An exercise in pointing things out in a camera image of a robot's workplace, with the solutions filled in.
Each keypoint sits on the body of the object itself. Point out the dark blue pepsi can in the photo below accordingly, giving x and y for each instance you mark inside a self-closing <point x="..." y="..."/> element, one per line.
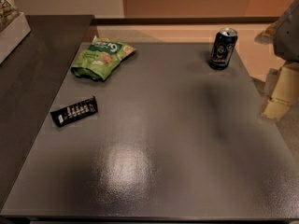
<point x="223" y="48"/>

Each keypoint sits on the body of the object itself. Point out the yellow cardboard box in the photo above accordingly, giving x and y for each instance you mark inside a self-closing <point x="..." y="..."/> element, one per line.
<point x="281" y="90"/>

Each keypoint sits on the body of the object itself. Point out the black candy bar wrapper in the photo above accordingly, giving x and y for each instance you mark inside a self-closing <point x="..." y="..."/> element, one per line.
<point x="75" y="112"/>

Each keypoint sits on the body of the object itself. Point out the snack packet in white box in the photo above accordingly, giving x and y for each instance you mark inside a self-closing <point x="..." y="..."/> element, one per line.
<point x="8" y="13"/>

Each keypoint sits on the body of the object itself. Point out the green snack chip bag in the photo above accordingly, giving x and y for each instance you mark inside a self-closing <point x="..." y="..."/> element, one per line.
<point x="98" y="61"/>

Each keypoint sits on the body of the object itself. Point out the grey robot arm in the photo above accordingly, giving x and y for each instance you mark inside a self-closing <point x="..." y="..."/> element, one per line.
<point x="286" y="37"/>

